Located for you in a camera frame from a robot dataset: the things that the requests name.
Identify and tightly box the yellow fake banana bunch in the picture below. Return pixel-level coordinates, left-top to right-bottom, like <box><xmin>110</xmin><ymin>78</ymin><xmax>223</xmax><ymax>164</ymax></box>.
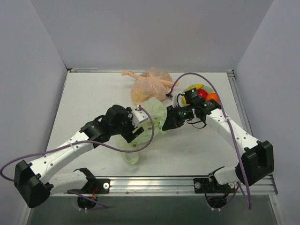
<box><xmin>182</xmin><ymin>88</ymin><xmax>205</xmax><ymax>105</ymax></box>

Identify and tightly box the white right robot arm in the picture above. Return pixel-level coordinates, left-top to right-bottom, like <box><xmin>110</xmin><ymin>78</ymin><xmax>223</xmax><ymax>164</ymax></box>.
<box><xmin>162</xmin><ymin>89</ymin><xmax>274</xmax><ymax>192</ymax></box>

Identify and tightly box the green plastic bag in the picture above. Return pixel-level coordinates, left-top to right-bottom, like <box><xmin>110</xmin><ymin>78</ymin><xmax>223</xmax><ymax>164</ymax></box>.
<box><xmin>115</xmin><ymin>97</ymin><xmax>167</xmax><ymax>165</ymax></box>

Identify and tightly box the red fake apple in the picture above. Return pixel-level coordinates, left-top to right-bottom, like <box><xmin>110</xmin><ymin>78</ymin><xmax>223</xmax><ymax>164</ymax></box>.
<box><xmin>197</xmin><ymin>89</ymin><xmax>208</xmax><ymax>98</ymax></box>

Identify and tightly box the aluminium back rail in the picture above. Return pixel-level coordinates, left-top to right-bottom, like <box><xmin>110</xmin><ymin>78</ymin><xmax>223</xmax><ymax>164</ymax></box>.
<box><xmin>68</xmin><ymin>68</ymin><xmax>99</xmax><ymax>73</ymax></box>

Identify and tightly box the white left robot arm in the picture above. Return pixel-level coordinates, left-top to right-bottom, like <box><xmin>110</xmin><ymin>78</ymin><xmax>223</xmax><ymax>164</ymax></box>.
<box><xmin>14</xmin><ymin>105</ymin><xmax>149</xmax><ymax>208</ymax></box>

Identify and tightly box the green wavy plastic bowl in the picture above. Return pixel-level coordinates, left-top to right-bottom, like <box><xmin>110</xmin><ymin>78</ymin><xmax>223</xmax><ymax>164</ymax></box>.
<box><xmin>184</xmin><ymin>84</ymin><xmax>214</xmax><ymax>94</ymax></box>

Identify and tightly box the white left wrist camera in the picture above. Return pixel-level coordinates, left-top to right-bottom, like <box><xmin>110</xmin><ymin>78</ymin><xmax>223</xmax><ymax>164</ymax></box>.
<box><xmin>131</xmin><ymin>110</ymin><xmax>149</xmax><ymax>127</ymax></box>

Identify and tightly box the aluminium front rail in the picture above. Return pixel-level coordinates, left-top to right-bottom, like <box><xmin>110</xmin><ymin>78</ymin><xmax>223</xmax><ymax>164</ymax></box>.
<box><xmin>26</xmin><ymin>175</ymin><xmax>278</xmax><ymax>197</ymax></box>

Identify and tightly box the orange tied plastic bag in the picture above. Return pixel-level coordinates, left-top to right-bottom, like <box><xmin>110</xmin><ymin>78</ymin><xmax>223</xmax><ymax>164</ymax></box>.
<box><xmin>121</xmin><ymin>67</ymin><xmax>174</xmax><ymax>105</ymax></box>

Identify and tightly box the aluminium right side rail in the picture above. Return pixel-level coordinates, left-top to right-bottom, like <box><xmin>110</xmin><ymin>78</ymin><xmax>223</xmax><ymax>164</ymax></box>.
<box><xmin>227</xmin><ymin>70</ymin><xmax>253</xmax><ymax>135</ymax></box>

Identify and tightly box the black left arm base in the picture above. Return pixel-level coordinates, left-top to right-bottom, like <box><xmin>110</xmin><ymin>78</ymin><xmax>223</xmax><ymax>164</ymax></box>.
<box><xmin>67</xmin><ymin>168</ymin><xmax>110</xmax><ymax>211</ymax></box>

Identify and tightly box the aluminium rail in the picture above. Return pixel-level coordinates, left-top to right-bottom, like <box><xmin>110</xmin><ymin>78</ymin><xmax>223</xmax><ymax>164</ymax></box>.
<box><xmin>68</xmin><ymin>68</ymin><xmax>99</xmax><ymax>73</ymax></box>
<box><xmin>227</xmin><ymin>70</ymin><xmax>253</xmax><ymax>135</ymax></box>
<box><xmin>26</xmin><ymin>175</ymin><xmax>278</xmax><ymax>197</ymax></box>

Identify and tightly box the orange fake orange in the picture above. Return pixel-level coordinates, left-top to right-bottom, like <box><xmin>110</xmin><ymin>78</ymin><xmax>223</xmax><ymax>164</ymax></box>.
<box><xmin>205</xmin><ymin>92</ymin><xmax>219</xmax><ymax>103</ymax></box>

